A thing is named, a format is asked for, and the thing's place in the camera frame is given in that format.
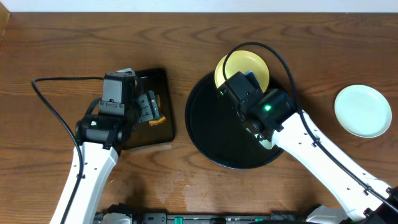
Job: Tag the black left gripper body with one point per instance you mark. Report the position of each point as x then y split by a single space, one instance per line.
144 106

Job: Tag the orange green sponge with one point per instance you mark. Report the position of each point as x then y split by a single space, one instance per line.
161 117

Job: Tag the yellow plate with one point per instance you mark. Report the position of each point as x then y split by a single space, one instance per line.
246 61

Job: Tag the light green plate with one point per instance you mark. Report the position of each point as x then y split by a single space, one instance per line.
363 111

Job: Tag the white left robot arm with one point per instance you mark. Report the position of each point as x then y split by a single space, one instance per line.
105 127

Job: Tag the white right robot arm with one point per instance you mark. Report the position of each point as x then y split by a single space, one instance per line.
275 119

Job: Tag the black rectangular water tray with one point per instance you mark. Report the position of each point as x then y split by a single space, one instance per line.
145 134

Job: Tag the black round tray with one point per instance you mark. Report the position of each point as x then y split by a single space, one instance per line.
218 133

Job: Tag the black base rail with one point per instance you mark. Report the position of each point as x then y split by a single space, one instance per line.
163 218

